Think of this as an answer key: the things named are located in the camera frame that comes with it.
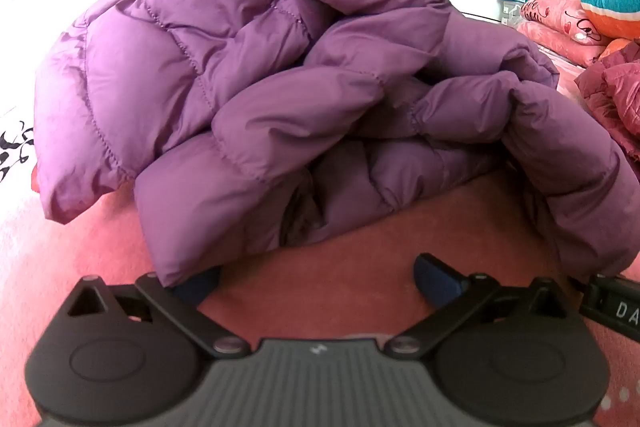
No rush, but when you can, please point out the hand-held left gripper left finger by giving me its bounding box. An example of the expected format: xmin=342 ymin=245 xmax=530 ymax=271
xmin=65 ymin=268 xmax=251 ymax=360

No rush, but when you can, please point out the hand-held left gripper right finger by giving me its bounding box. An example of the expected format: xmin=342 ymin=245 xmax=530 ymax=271
xmin=385 ymin=253 xmax=583 ymax=360

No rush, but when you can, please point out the purple down jacket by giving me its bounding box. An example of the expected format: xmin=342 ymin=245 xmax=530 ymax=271
xmin=32 ymin=0 xmax=640 ymax=290

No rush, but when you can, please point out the pink heart-print blanket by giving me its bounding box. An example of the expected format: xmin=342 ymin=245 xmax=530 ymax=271
xmin=0 ymin=42 xmax=640 ymax=427

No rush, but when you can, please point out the maroon quilted jacket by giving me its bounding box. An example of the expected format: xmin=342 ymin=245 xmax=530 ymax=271
xmin=574 ymin=39 xmax=640 ymax=164

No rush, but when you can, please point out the pink printed pillow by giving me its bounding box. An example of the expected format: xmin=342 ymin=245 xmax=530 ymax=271
xmin=516 ymin=21 xmax=612 ymax=68
xmin=520 ymin=0 xmax=603 ymax=44

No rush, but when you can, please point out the colourful plush toy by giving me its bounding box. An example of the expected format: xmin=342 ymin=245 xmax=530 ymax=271
xmin=572 ymin=0 xmax=640 ymax=41

